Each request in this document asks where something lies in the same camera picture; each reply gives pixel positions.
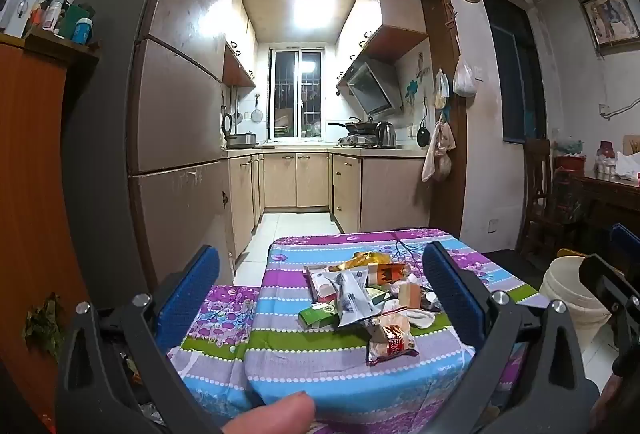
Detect black hanging pan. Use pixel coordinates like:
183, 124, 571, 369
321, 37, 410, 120
416, 97, 431, 149

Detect framed wall picture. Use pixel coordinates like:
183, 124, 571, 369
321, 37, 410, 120
579, 0, 640, 54

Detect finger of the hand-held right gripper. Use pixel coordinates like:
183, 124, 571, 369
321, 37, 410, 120
577, 253, 640, 330
609, 223, 640, 265

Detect white plastic bucket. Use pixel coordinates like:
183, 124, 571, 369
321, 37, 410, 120
539, 255, 613, 355

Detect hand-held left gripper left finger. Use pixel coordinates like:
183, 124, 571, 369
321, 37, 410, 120
54, 244, 223, 434

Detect green cardboard box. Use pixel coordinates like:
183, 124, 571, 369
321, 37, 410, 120
298, 304, 338, 330

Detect blue jar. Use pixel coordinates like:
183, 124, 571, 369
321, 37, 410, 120
72, 17, 94, 44

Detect steel kettle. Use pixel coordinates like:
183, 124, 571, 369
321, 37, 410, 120
375, 121, 398, 148

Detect ceiling light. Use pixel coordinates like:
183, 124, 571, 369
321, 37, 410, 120
287, 0, 336, 30

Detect white spray bottle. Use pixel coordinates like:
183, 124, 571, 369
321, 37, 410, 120
42, 0, 66, 32

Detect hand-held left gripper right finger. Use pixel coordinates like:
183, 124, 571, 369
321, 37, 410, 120
421, 241, 601, 434

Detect white plastic bags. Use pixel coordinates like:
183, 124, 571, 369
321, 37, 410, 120
615, 150, 640, 180

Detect gas stove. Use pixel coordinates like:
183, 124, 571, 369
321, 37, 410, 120
335, 134, 381, 149

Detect beige base cabinets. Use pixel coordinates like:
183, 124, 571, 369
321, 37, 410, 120
227, 147, 433, 260

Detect black wok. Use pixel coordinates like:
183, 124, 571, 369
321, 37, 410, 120
327, 115, 381, 135

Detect orange wooden cabinet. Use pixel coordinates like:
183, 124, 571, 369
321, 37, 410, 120
0, 32, 103, 420

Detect kitchen window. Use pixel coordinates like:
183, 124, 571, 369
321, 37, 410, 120
268, 47, 326, 140

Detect green container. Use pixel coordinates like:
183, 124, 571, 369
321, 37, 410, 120
62, 3, 96, 35

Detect pink and white packet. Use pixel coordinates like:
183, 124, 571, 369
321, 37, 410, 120
304, 265, 346, 302

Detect orange and white packet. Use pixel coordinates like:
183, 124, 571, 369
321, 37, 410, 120
367, 263, 413, 287

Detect white tissue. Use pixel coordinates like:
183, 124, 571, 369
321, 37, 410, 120
402, 307, 438, 329

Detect beige snack block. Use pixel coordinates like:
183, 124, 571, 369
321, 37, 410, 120
397, 281, 423, 310

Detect red and brown snack packet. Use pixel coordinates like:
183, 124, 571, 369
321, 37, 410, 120
367, 314, 418, 365

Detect small hanging bag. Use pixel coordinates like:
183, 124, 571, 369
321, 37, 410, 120
432, 68, 451, 110

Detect dark room window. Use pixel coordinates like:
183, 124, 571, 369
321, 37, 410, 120
482, 0, 548, 146

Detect striped floral tablecloth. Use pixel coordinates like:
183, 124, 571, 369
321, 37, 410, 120
167, 228, 543, 427

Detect dark wooden table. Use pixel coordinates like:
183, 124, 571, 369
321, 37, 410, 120
550, 164, 640, 265

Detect person's left hand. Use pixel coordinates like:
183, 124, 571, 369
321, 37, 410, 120
220, 390, 317, 434

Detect white wall cable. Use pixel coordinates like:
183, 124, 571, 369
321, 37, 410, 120
598, 97, 640, 120

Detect silver and blue packet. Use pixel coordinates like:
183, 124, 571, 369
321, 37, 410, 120
322, 267, 383, 327

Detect dark wooden chair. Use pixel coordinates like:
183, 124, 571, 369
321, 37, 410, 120
515, 137, 561, 260

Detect beige wall cabinet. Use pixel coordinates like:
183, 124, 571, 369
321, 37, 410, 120
335, 0, 430, 62
222, 0, 258, 89

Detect dried leaves bundle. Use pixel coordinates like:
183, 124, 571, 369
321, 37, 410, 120
22, 291, 66, 360

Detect steel range hood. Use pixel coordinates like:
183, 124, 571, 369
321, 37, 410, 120
336, 57, 405, 117

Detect golden foil wrapper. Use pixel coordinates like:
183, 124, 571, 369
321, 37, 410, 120
350, 250, 396, 267

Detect white hanging plastic bag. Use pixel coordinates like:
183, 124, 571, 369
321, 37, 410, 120
452, 56, 477, 98

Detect green and white box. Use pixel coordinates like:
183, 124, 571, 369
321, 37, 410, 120
365, 287, 393, 307

